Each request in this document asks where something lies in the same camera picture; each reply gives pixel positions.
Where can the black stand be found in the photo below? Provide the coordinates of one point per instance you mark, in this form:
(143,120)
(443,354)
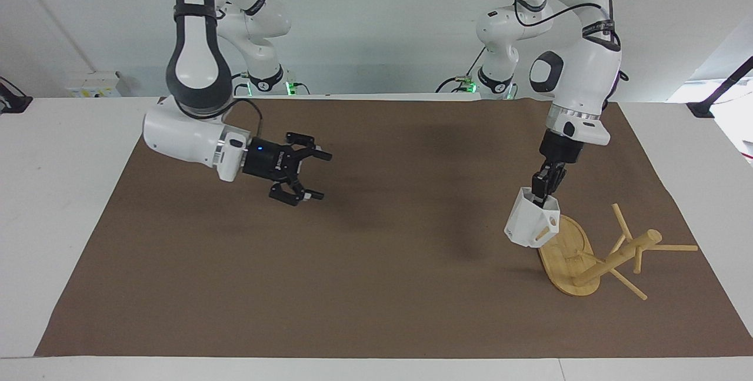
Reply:
(726,84)
(13,102)

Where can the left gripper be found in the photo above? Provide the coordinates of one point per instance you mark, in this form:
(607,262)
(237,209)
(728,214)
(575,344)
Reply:
(560,147)

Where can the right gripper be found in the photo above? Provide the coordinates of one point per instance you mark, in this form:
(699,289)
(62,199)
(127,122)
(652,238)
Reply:
(266,159)

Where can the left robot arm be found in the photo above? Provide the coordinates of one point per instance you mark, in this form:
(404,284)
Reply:
(582,52)

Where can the white faceted cup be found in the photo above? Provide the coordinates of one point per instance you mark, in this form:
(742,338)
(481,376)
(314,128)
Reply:
(526,225)

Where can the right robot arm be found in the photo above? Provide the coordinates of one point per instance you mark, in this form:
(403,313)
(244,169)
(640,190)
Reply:
(197,63)

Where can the wooden cup rack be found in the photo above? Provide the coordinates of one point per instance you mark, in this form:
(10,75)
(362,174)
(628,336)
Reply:
(573,257)

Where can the white wall socket box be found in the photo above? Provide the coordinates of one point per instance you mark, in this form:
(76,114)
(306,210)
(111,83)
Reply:
(94,84)

